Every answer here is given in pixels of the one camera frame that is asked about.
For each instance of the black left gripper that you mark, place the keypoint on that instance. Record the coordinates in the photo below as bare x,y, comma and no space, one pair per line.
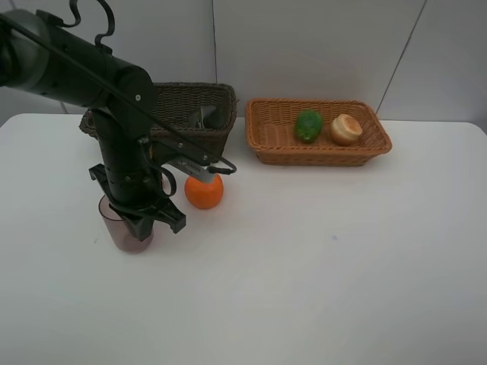
140,198

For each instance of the translucent purple plastic cup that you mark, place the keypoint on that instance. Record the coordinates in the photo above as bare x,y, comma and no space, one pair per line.
118,230

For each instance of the dark green pump bottle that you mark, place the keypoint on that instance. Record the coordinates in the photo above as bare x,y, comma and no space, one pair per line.
207,117

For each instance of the green lime fruit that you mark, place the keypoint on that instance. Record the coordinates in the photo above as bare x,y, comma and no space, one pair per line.
308,126

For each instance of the red yellow peach fruit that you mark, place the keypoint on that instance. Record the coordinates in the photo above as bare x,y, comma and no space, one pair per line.
345,130

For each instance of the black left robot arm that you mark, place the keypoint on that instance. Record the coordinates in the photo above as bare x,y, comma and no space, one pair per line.
39,56

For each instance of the pink bottle white cap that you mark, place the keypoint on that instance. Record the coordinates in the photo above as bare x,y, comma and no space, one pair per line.
165,184

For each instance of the orange tangerine fruit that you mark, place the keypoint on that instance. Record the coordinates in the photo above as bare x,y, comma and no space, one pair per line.
204,195

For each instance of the dark brown wicker basket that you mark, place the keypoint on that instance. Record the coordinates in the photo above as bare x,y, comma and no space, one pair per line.
190,106

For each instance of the light orange wicker basket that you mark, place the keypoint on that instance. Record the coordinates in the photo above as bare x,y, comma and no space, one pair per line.
269,126

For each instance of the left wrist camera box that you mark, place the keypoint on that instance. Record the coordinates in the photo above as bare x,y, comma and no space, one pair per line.
164,155

